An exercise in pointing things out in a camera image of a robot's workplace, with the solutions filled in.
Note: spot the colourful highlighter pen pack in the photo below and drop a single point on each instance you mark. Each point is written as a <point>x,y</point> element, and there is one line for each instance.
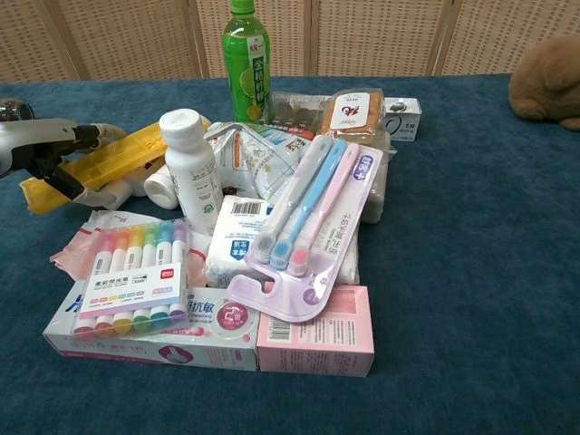
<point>136,276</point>

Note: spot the brown plush toy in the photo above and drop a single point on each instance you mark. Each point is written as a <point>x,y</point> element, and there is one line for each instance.
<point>548,77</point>

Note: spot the clear plastic packet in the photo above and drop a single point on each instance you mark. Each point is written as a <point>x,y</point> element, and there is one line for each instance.
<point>378,186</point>

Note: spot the black packet with red pieces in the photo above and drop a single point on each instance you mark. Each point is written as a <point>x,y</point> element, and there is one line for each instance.
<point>294,111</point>

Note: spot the woven folding screen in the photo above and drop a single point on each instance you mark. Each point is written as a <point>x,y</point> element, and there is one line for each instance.
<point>136,36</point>

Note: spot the crumpled white snack packet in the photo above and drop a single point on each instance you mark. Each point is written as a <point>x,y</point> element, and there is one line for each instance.
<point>254,158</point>

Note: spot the yellow plastic box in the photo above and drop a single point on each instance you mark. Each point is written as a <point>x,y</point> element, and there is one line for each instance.
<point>120,154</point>

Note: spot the blue table cloth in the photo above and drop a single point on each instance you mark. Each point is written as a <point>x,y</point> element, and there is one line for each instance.
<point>476,272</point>

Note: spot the pink cardboard box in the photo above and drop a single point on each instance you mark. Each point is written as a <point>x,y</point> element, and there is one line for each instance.
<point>317,349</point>

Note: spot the white tissue pack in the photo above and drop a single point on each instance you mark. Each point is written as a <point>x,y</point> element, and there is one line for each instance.
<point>231,244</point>

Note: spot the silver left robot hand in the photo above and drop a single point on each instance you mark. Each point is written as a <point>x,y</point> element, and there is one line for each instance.
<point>34,142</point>

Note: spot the toothbrush three-pack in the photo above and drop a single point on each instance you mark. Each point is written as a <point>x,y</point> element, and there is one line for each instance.
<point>312,213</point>

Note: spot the brown cake packet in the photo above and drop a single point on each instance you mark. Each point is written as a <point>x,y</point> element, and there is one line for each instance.
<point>353,113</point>

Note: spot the white Oreo cookie box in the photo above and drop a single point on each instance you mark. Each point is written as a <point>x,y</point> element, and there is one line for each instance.
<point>403,120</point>

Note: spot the pink plastic packet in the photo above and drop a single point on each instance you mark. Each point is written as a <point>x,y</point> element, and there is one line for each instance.
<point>74,251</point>

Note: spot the green tea bottle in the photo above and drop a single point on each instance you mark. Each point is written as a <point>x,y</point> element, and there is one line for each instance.
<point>247,68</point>

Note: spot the white toothpaste box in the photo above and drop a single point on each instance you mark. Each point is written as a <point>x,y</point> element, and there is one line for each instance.
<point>204,335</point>

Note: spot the small white pill bottle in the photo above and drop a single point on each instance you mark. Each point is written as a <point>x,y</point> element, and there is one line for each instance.
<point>190,167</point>

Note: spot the white plastic bottle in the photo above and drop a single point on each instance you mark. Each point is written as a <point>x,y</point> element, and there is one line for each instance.
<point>127,192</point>
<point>161,188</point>

